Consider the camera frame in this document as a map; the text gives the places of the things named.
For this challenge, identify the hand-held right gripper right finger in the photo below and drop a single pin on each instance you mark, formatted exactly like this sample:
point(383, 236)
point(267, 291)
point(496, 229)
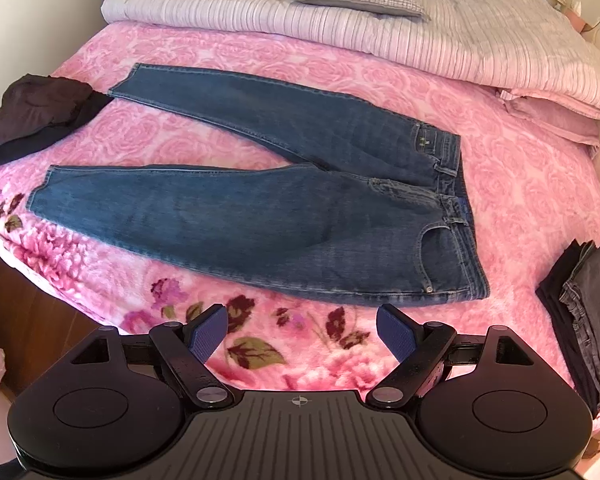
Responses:
point(395, 332)

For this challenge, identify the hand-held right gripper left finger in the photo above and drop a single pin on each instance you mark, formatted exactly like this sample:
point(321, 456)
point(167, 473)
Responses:
point(207, 332)

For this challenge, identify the blue jeans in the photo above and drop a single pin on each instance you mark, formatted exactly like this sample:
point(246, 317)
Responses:
point(230, 210)

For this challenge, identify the black folded pants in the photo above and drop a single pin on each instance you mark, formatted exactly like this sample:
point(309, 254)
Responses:
point(555, 290)

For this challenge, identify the pink floral blanket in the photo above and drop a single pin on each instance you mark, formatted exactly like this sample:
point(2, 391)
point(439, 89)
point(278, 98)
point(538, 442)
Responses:
point(520, 200)

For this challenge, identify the dark grey folded jeans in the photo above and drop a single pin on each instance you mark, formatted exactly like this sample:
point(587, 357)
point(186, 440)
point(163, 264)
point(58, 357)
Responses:
point(597, 310)

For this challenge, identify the black garment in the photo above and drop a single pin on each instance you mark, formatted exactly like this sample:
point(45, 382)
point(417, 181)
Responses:
point(45, 144)

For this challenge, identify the pink pillow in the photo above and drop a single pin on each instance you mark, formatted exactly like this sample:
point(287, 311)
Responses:
point(555, 115)

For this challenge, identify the dark brown garment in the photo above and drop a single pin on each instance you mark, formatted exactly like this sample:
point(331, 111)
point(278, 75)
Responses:
point(30, 105)

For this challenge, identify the striped pale pink quilt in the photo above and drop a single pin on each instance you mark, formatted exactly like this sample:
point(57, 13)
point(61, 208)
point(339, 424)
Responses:
point(330, 30)

